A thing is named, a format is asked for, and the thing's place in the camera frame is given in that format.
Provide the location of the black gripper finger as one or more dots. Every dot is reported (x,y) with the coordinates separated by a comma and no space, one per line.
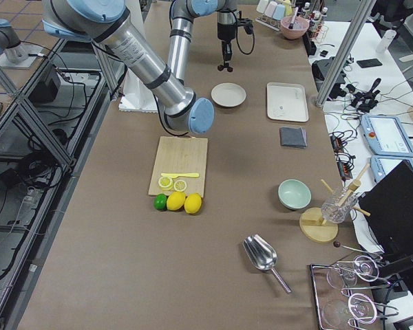
(227,53)

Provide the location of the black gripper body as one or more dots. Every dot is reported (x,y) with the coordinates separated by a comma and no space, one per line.
(224,30)

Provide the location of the cream round plate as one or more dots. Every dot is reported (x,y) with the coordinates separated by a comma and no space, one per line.
(228,94)

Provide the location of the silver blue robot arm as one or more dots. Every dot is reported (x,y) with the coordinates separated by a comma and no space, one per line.
(109,23)

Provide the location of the cream rectangular tray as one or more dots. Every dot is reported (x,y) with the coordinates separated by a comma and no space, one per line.
(286,102)

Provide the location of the white cup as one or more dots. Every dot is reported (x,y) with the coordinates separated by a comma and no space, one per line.
(262,5)

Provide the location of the white cup rack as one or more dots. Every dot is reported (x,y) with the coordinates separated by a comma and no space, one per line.
(269,22)

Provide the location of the pink cup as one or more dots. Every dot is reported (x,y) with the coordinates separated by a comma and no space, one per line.
(270,9)

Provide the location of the blue cup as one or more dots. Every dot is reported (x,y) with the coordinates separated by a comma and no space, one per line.
(279,12)

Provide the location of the yellow cup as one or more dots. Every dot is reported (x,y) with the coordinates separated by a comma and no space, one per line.
(288,7)

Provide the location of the metal muddler stick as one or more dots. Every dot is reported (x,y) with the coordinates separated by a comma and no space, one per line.
(292,18)

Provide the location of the pink bowl with ice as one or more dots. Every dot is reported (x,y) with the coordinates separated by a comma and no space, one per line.
(300,27)

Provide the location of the grey folded cloth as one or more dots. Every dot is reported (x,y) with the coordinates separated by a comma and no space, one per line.
(293,137)

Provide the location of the bamboo cutting board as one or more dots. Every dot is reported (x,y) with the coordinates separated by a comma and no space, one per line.
(180,155)

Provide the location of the yellow plastic knife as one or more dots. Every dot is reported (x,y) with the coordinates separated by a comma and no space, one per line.
(176,175)

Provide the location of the black smartphone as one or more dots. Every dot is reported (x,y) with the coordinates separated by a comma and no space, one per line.
(368,63)

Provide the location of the lemon slice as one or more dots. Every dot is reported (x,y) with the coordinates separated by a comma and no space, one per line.
(165,183)
(180,185)

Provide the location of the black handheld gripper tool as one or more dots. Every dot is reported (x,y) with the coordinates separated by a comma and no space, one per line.
(365,101)

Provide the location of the yellow lemon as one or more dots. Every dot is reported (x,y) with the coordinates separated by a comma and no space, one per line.
(175,201)
(193,203)

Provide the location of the mint green bowl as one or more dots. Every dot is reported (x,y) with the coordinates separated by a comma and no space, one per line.
(294,194)

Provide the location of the green lime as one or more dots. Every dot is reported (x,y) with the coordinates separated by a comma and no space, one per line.
(160,202)

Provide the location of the blue teach pendant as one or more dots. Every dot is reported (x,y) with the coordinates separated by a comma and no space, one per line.
(382,165)
(386,136)

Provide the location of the wooden cup tree stand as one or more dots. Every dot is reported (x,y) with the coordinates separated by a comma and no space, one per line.
(314,226)

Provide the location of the glass cup on stand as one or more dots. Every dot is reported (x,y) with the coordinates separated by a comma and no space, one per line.
(338,206)

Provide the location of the metal scoop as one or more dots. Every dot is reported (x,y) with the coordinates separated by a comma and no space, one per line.
(264,257)

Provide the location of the black monitor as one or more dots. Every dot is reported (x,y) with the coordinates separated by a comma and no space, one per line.
(390,204)

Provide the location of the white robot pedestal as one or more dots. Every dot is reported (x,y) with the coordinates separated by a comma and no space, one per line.
(136,97)

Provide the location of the aluminium frame post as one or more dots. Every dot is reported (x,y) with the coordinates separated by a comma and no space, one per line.
(347,43)

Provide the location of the wire glass rack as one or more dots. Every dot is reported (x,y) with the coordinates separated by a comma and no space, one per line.
(342,294)

